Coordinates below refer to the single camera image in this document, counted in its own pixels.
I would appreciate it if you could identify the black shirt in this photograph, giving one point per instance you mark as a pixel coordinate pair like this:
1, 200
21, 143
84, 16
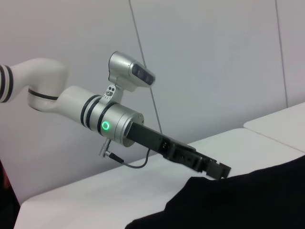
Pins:
238, 205

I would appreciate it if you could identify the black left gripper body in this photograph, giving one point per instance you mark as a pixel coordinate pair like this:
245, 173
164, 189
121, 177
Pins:
155, 140

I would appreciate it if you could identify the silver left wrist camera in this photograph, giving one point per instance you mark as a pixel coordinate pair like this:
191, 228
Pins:
126, 69

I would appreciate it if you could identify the dark maroon object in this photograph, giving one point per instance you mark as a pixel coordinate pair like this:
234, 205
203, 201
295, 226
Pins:
4, 190

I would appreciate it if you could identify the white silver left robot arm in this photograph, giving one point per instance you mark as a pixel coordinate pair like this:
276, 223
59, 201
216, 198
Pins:
71, 102

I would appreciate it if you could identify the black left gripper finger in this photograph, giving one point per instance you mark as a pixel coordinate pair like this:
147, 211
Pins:
225, 170
210, 168

